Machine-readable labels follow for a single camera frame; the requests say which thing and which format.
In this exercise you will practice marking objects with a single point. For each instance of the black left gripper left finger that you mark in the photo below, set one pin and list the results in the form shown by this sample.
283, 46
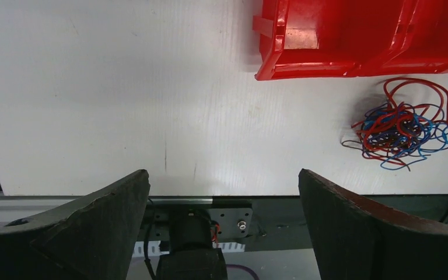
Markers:
91, 237

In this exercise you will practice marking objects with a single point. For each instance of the middle red plastic bin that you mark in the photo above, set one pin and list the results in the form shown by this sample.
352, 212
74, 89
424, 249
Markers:
420, 42

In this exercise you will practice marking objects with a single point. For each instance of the left red plastic bin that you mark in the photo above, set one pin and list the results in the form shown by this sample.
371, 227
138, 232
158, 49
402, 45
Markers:
322, 39

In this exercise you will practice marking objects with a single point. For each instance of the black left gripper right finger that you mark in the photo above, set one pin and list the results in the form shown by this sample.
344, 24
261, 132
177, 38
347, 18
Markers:
355, 237

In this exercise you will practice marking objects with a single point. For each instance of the red plastic bin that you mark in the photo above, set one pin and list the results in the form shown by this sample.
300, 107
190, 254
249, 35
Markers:
420, 42
322, 39

